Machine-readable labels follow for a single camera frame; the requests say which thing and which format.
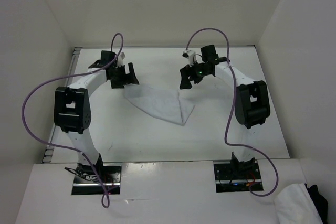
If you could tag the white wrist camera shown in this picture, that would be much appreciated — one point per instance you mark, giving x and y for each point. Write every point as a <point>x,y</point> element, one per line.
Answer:
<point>119,60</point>
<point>190,55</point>

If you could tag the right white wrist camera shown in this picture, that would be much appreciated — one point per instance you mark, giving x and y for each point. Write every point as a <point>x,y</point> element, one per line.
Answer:
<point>190,55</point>

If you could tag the white cloth pile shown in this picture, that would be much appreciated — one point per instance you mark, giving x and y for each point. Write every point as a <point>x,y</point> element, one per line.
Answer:
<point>294,205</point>

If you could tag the white skirt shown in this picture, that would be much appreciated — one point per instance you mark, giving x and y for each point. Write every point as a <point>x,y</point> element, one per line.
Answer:
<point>166,105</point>

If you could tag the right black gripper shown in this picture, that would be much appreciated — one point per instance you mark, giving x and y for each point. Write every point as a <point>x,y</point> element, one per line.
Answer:
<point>185,72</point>

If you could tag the black cloth item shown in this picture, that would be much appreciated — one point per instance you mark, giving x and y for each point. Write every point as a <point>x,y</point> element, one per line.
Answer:
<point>321,204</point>

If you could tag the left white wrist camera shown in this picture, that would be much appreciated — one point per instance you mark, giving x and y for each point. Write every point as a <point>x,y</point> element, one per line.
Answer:
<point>119,60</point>

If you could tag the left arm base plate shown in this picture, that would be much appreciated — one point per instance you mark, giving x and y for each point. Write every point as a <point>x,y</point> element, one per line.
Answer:
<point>86,182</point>

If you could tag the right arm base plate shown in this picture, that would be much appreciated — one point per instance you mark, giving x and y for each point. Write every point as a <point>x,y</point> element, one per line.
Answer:
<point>229,181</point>

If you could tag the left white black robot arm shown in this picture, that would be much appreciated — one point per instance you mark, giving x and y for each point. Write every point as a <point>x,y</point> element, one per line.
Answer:
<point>72,110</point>

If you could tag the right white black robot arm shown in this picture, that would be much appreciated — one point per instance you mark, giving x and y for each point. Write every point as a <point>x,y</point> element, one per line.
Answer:
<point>250,106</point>

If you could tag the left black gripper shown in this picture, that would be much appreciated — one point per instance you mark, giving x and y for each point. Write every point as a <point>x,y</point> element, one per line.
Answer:
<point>127,78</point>

